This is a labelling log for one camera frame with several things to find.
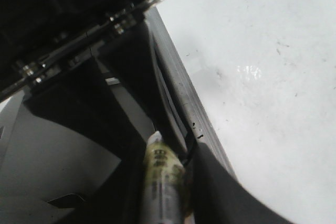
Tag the white whiteboard marker with tape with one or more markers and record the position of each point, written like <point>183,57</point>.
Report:
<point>164,194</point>

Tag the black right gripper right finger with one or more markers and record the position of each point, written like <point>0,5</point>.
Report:
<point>216,197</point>

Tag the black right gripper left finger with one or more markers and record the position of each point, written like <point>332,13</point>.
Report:
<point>80,99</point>

